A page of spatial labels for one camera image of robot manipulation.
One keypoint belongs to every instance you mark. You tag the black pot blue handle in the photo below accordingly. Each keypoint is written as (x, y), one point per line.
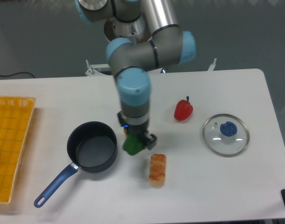
(91, 147)

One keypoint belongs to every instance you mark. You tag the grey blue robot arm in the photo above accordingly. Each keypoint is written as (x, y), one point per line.
(129, 62)

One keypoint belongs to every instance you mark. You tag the white right table bracket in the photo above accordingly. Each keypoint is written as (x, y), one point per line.
(212, 65)

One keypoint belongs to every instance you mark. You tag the yellow woven basket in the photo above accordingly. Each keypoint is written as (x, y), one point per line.
(15, 118)

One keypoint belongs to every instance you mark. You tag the white left table bracket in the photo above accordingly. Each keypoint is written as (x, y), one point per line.
(97, 69)

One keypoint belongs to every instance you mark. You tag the green bell pepper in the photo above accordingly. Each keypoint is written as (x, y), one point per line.
(133, 145)

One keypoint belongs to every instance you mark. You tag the white table bracket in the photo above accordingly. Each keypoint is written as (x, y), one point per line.
(97, 69)
(212, 65)

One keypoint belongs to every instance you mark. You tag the glass lid blue knob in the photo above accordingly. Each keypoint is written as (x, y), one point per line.
(225, 135)

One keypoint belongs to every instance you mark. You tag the red bell pepper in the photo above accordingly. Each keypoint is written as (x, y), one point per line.
(183, 109)

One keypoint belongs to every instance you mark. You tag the braided bread loaf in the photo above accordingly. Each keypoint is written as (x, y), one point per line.
(157, 169)

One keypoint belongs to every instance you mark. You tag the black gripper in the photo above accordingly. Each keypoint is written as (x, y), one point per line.
(149, 140)

